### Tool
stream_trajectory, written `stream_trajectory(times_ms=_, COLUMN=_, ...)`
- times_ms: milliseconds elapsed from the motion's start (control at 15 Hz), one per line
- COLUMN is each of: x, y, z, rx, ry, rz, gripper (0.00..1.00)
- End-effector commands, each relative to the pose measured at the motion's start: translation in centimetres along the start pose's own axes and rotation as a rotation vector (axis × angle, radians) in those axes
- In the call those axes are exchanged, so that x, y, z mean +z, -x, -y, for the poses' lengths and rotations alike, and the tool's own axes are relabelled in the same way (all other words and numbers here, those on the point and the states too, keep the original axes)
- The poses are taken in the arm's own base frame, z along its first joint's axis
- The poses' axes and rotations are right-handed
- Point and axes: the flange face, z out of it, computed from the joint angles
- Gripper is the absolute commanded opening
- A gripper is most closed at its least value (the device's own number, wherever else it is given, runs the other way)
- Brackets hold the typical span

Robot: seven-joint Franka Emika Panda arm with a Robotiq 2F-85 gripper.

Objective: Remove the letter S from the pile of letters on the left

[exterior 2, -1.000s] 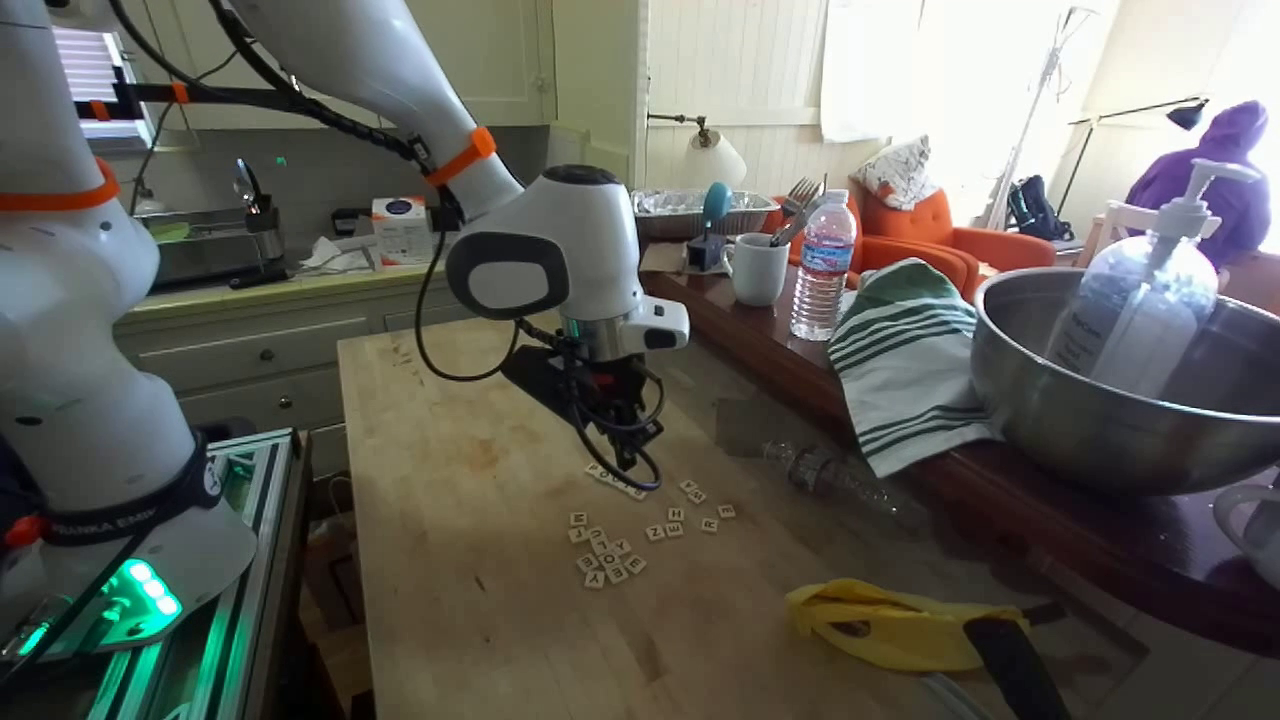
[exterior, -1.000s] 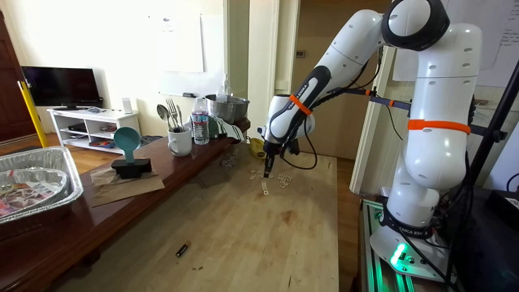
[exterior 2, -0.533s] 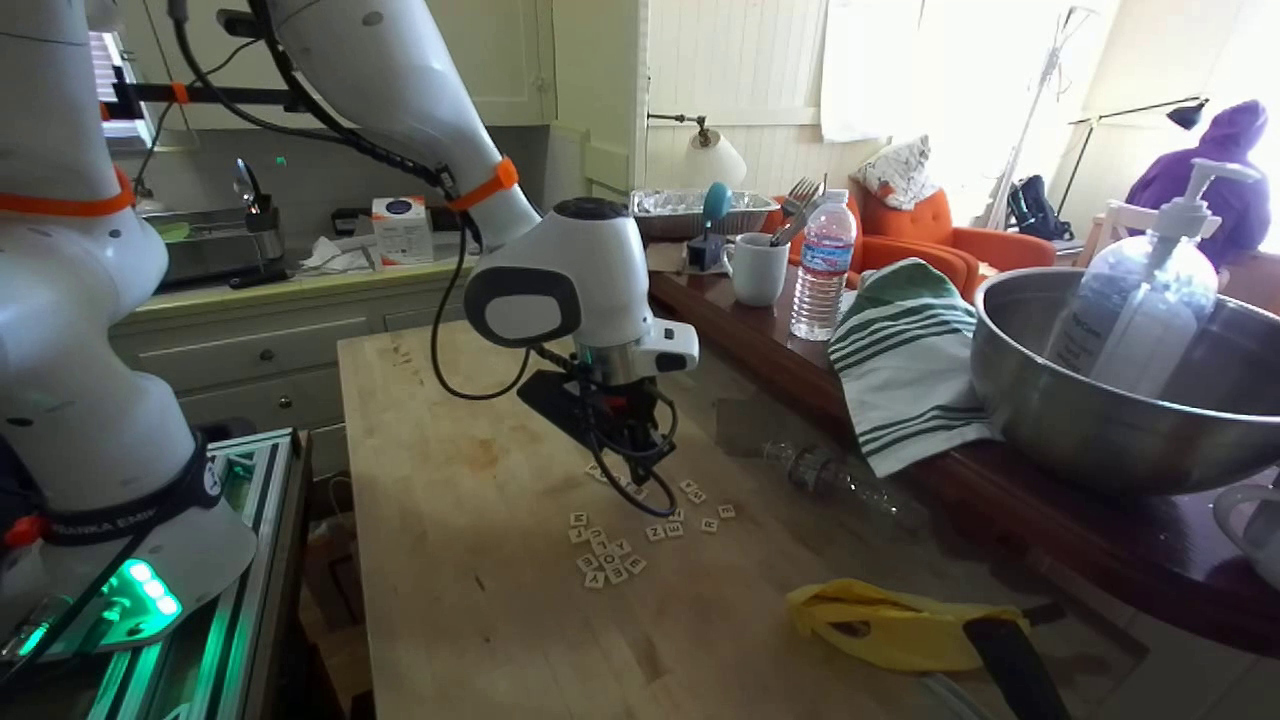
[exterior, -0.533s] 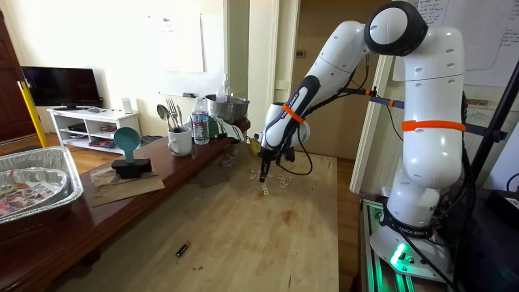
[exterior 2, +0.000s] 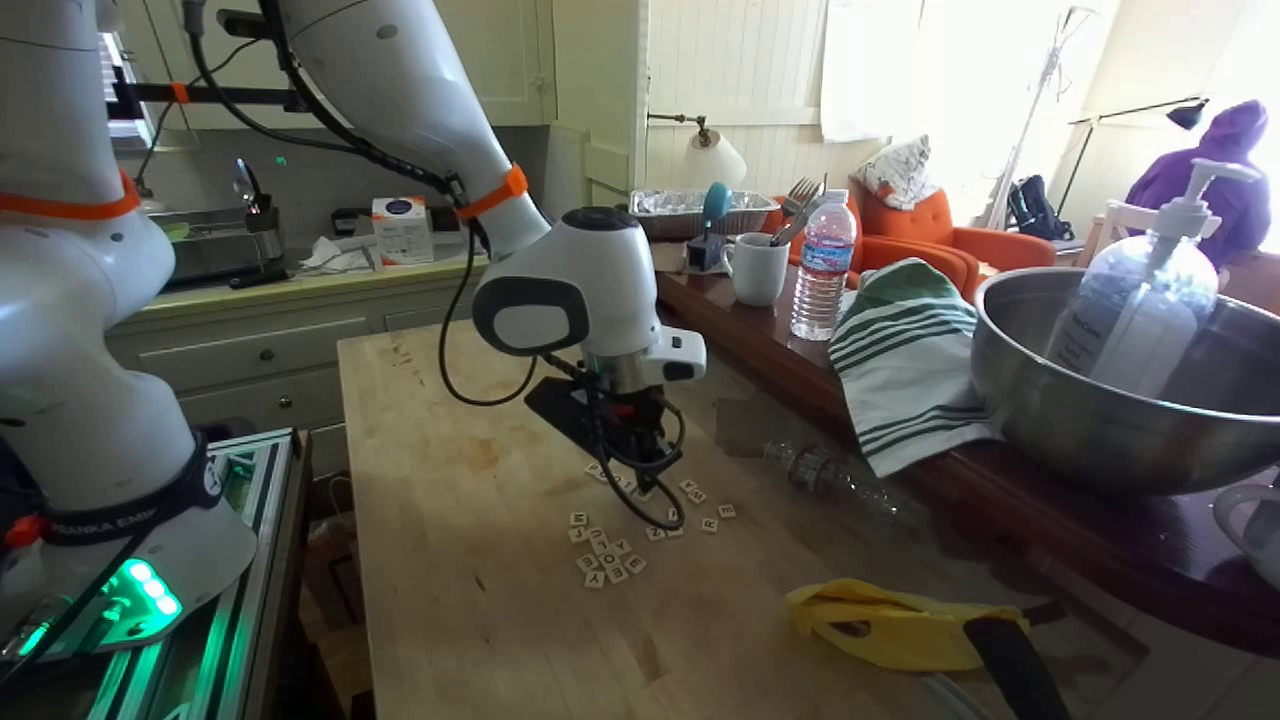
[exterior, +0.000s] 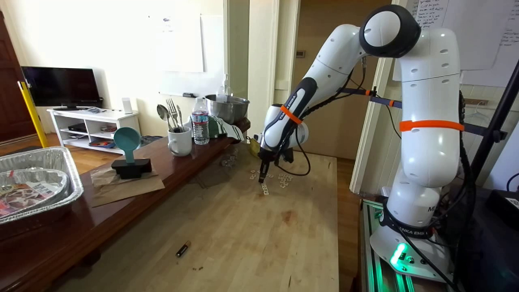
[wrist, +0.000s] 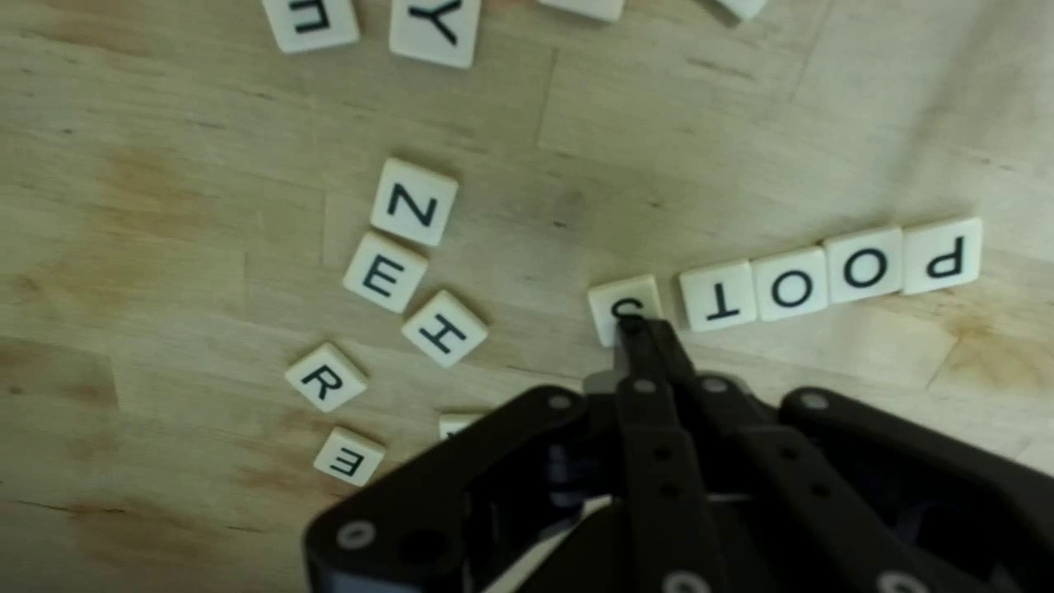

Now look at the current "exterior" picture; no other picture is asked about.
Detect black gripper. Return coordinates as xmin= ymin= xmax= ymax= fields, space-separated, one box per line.
xmin=256 ymin=142 xmax=285 ymax=186

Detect green striped white towel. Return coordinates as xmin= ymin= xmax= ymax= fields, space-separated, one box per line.
xmin=209 ymin=116 xmax=244 ymax=145

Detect large steel mixing bowl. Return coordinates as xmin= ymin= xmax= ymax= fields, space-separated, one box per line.
xmin=207 ymin=93 xmax=251 ymax=126

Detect clear plastic water bottle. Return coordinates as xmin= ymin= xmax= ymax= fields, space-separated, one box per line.
xmin=189 ymin=96 xmax=210 ymax=148

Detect white ceramic mug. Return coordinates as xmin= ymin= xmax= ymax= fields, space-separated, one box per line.
xmin=165 ymin=126 xmax=194 ymax=160

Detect brown wooden door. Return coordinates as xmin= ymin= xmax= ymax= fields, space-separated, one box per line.
xmin=290 ymin=0 xmax=392 ymax=163

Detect clear pump dispenser bottle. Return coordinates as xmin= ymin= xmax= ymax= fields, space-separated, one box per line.
xmin=218 ymin=74 xmax=231 ymax=103

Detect metal spoons in mug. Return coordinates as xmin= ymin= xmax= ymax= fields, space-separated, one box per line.
xmin=155 ymin=98 xmax=184 ymax=134

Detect small black marker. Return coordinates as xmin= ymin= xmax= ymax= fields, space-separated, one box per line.
xmin=173 ymin=241 xmax=193 ymax=260

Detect brown paper sheet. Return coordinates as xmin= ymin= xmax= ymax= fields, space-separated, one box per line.
xmin=87 ymin=165 xmax=167 ymax=210

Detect teal scoop on black base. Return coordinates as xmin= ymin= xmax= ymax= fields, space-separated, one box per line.
xmin=110 ymin=126 xmax=154 ymax=181

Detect white television stand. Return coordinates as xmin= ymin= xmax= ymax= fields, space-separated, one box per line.
xmin=47 ymin=106 xmax=142 ymax=158

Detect dark wooden side counter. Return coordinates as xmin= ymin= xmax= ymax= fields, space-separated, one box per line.
xmin=0 ymin=119 xmax=253 ymax=292

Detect black flat television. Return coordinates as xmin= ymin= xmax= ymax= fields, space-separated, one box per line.
xmin=21 ymin=66 xmax=105 ymax=111

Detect aluminium foil tray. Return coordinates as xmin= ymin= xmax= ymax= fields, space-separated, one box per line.
xmin=0 ymin=145 xmax=85 ymax=228

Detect black tripod pole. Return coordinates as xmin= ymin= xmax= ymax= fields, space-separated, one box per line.
xmin=462 ymin=58 xmax=519 ymax=197

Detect yellow stick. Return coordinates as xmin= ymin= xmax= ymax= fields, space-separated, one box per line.
xmin=16 ymin=80 xmax=50 ymax=150

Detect black control box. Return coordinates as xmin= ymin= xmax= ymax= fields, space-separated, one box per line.
xmin=455 ymin=173 xmax=519 ymax=292

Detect orange strap on arm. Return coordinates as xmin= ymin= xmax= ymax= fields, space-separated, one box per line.
xmin=278 ymin=105 xmax=304 ymax=127
xmin=397 ymin=119 xmax=465 ymax=134

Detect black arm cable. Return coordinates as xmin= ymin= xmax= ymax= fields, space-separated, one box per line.
xmin=269 ymin=54 xmax=379 ymax=179

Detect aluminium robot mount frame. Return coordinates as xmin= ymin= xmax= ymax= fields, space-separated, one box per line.
xmin=358 ymin=199 xmax=460 ymax=292

